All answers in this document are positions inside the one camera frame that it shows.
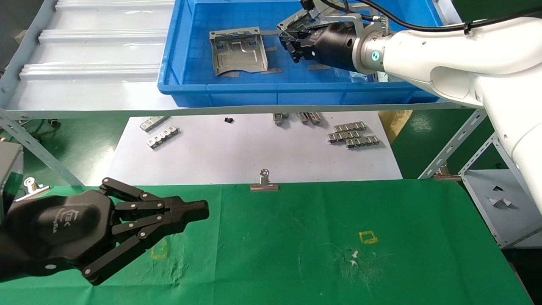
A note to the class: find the green table cloth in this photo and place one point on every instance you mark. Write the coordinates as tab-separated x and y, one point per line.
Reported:
296	237

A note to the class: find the curved-edge sheet-metal bracket part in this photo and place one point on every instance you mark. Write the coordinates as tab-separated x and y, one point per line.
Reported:
292	23

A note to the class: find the black caster wheel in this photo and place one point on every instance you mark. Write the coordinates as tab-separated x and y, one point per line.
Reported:
53	123

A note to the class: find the small notched metal rail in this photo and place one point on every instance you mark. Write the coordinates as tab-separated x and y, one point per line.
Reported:
279	118
362	142
153	123
314	118
303	118
349	126
344	136
163	137

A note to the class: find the grey slotted angle brace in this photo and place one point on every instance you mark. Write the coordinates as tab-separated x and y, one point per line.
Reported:
34	148
478	153
453	144

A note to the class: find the boxy sheet-metal part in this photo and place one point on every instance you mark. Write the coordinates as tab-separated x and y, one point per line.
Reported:
381	77

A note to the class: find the flat notched sheet-metal part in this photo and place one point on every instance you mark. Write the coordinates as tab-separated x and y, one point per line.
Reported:
239	55

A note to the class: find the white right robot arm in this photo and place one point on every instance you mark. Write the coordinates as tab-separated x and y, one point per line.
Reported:
465	59

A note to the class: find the blue plastic bin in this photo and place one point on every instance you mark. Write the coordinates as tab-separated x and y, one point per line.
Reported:
190	42

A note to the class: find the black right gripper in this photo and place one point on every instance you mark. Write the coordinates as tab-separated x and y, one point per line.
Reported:
334	46

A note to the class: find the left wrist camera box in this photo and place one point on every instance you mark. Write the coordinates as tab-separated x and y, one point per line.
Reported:
8	169

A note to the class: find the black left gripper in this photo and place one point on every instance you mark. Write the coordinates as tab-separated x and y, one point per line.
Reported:
55	228

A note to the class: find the grey metal shelf rack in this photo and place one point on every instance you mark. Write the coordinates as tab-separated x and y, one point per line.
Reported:
84	51

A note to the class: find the low grey metal shelf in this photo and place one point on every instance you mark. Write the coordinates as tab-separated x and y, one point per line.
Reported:
487	186

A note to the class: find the white paper sheet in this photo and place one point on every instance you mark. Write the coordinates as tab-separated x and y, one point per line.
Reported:
237	148

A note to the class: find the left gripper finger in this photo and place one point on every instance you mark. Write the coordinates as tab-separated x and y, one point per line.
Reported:
186	219
186	206

